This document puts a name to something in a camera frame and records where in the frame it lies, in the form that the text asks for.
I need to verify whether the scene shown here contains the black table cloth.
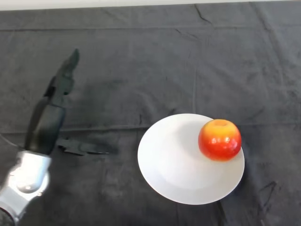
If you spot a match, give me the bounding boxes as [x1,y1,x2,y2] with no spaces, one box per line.
[0,1,301,226]

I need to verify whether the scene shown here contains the thin wrist cable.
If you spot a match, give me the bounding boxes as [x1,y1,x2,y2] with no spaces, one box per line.
[0,134,24,149]

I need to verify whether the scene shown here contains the red and yellow apple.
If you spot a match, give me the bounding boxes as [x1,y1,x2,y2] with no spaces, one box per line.
[198,119,242,161]

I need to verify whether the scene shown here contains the white round plate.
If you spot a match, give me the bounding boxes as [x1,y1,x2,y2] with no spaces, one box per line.
[137,113,245,205]

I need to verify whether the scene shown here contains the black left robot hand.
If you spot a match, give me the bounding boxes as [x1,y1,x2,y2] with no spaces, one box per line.
[24,48,110,157]

